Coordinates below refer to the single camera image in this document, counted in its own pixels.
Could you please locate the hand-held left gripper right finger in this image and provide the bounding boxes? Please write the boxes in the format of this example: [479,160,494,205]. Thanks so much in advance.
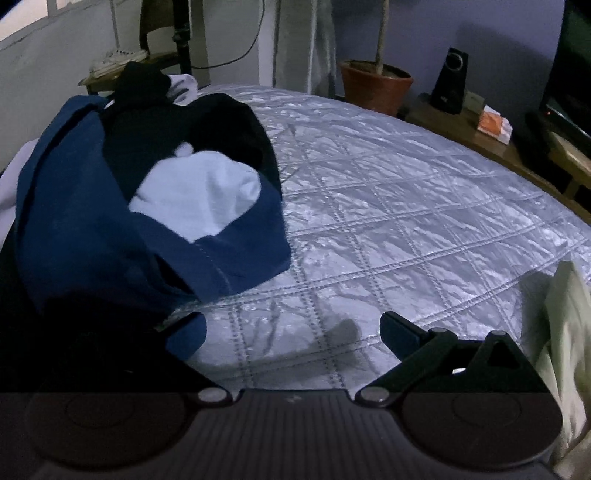
[355,311,551,409]

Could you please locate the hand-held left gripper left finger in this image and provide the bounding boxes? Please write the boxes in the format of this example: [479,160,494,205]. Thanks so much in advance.
[152,312,232,409]

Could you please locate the pale green garment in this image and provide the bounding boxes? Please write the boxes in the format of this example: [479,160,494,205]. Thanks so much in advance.
[521,261,591,470]

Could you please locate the quilted silver bedspread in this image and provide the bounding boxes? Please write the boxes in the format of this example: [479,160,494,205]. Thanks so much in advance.
[161,83,591,480]

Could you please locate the white garment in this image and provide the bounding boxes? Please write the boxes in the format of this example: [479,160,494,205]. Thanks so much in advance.
[128,141,263,244]
[164,74,201,106]

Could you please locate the dark blue garment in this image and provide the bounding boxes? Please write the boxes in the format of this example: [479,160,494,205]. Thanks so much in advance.
[14,95,293,354]

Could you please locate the low wooden table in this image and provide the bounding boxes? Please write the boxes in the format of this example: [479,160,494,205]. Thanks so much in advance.
[401,92,579,200]

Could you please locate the black garment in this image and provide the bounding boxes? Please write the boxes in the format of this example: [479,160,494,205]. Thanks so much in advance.
[102,62,283,195]

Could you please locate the orange and white box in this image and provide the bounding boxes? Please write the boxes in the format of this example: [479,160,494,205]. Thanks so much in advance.
[476,105,515,144]

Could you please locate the pale crumpled sheet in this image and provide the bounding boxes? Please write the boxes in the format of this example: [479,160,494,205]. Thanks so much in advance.
[0,151,29,223]

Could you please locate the terracotta plant pot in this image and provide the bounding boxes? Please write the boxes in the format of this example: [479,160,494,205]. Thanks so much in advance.
[339,60,415,116]

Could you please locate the wooden television stand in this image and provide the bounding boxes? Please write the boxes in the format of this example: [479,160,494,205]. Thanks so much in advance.
[546,133,591,200]

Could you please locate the black speaker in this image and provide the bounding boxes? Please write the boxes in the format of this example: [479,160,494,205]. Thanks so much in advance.
[430,47,470,115]

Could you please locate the wooden stool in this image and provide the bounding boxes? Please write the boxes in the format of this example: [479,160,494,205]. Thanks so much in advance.
[77,51,181,96]

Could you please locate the white sneakers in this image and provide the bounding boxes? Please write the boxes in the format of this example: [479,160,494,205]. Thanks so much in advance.
[89,48,149,77]

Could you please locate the houseplant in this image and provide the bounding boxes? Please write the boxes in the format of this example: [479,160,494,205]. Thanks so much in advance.
[376,0,391,75]

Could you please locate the sheer white curtain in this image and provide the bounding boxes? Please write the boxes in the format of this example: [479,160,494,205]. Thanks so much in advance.
[271,0,343,96]

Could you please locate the black tripod stand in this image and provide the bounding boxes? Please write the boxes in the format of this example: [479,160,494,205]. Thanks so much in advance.
[171,0,193,78]

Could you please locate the black television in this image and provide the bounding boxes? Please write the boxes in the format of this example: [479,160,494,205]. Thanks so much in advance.
[537,0,591,160]

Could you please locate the black cable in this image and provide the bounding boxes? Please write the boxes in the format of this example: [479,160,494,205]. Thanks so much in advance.
[191,0,267,71]

